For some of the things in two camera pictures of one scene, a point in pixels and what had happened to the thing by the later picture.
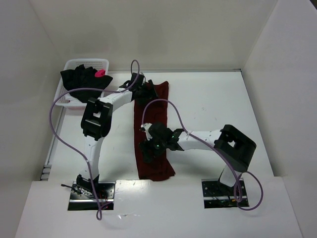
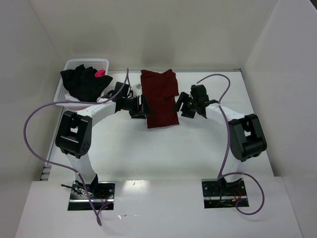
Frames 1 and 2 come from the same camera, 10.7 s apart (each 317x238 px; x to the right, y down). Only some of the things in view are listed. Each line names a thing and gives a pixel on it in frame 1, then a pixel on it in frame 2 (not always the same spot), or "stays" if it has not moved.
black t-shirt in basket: x=81 y=77 stays
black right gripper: x=150 y=147 → x=186 y=105
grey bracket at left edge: x=46 y=172 stays
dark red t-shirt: x=150 y=111 → x=159 y=91
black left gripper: x=147 y=91 → x=139 y=106
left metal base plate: x=82 y=199 stays
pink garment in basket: x=100 y=73 stays
